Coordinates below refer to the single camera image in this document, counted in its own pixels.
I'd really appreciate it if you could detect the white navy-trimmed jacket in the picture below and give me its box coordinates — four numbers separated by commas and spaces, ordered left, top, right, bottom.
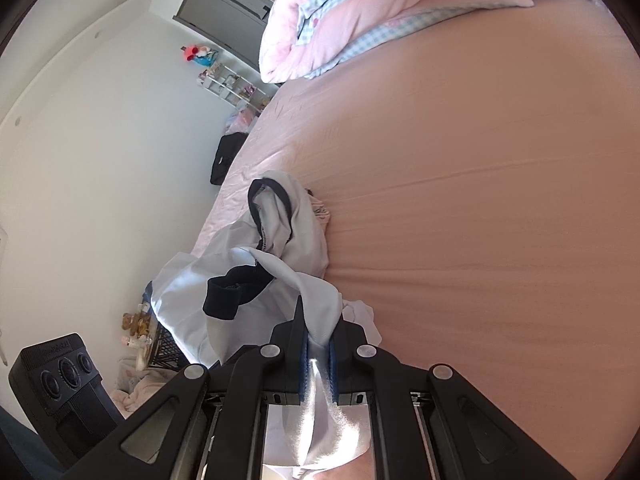
150, 169, 384, 470

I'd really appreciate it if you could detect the pink blanket on chair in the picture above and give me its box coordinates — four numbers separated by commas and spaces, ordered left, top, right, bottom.
110, 368, 176, 418

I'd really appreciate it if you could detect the brown teddy bear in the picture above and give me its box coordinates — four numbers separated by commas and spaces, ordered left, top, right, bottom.
122, 312, 151, 338

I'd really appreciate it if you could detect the pink bed sheet mattress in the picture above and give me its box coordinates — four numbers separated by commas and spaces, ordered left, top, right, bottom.
198, 0, 639, 479

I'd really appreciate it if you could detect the black bag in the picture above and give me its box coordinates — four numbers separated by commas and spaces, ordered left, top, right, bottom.
209, 132, 248, 185

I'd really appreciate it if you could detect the red blue plush toy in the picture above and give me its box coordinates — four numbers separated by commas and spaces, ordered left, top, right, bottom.
181, 44, 219, 67

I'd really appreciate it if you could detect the grey door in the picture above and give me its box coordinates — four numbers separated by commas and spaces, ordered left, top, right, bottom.
174, 0, 273, 70

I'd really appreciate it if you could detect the folded pink checkered quilt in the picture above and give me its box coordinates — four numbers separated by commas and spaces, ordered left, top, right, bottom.
258, 0, 534, 84

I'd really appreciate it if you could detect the white wire shelf rack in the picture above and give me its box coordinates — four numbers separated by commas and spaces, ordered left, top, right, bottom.
198, 63, 271, 115

